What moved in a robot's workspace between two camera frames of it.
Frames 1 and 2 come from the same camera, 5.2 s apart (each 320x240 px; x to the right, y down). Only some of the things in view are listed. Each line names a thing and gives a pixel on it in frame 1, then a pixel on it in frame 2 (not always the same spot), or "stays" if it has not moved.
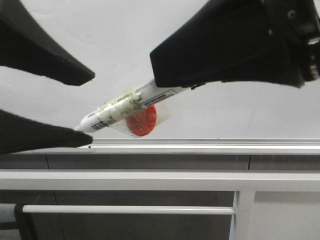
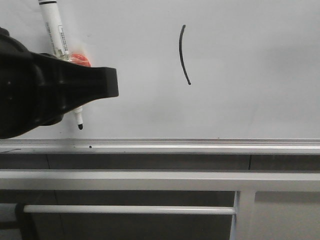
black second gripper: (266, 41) -> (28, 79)
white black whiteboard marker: (138, 112) -> (49, 8)
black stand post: (25, 223) stays
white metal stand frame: (244, 183) stays
